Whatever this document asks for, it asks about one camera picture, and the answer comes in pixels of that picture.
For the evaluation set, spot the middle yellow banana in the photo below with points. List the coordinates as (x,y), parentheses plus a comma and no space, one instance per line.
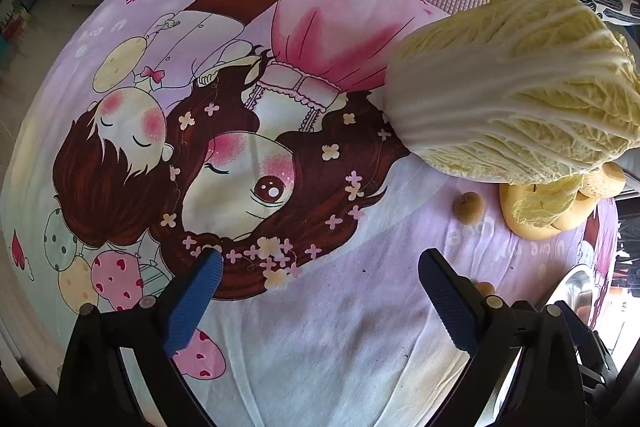
(577,214)

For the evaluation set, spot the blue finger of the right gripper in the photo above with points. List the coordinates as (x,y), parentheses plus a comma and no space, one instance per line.
(580,333)

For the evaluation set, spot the top yellow banana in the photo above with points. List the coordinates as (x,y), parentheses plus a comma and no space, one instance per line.
(607,181)

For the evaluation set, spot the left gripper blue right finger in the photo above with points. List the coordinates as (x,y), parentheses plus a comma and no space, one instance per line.
(455,299)

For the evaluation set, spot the napa cabbage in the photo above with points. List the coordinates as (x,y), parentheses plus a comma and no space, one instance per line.
(536,93)

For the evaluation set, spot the cartoon print tablecloth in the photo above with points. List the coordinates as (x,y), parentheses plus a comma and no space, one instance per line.
(257,127)

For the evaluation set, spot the stainless steel bowl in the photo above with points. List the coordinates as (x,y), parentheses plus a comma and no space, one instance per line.
(576,289)

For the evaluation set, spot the brown longan near cabbage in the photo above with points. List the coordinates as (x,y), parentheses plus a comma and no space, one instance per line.
(469,208)

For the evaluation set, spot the brown longan near oranges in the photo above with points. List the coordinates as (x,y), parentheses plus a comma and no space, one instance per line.
(486,289)

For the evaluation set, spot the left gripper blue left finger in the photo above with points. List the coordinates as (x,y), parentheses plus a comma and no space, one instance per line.
(191,299)

